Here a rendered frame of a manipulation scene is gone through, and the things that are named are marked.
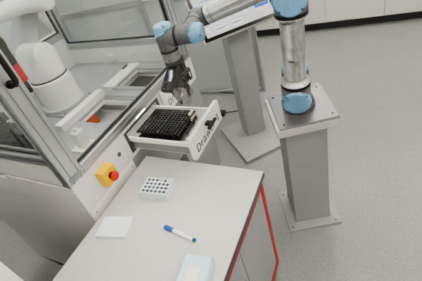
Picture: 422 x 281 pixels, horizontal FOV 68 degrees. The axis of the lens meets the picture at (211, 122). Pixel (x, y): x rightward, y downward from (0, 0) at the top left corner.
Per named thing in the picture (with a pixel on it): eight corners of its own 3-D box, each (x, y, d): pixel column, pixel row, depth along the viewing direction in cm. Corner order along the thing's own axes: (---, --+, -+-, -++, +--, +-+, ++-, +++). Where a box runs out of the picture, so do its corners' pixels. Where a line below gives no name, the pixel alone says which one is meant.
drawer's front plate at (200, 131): (221, 118, 149) (216, 99, 143) (197, 160, 129) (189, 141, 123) (218, 118, 150) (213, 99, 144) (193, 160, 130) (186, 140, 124)
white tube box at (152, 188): (176, 184, 130) (173, 178, 128) (167, 201, 124) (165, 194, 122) (151, 182, 135) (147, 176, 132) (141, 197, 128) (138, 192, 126)
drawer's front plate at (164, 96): (191, 82, 185) (186, 66, 179) (168, 111, 165) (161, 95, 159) (189, 82, 186) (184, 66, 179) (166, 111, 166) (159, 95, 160)
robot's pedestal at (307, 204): (324, 184, 205) (319, 86, 161) (341, 222, 181) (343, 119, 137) (278, 193, 208) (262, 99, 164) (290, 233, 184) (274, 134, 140)
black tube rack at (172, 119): (198, 121, 149) (194, 110, 145) (181, 146, 137) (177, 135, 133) (159, 118, 159) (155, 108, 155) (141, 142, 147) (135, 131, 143)
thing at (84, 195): (196, 77, 193) (189, 56, 185) (89, 212, 123) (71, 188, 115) (85, 78, 235) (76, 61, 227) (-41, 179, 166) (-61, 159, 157)
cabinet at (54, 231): (225, 167, 240) (198, 76, 194) (158, 303, 170) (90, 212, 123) (128, 153, 282) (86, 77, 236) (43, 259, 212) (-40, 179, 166)
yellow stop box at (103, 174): (120, 174, 131) (113, 162, 127) (110, 187, 126) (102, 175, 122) (112, 173, 133) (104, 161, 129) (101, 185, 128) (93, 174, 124)
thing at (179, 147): (216, 117, 148) (213, 106, 145) (194, 155, 131) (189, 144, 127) (148, 113, 166) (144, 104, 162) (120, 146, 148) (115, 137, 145)
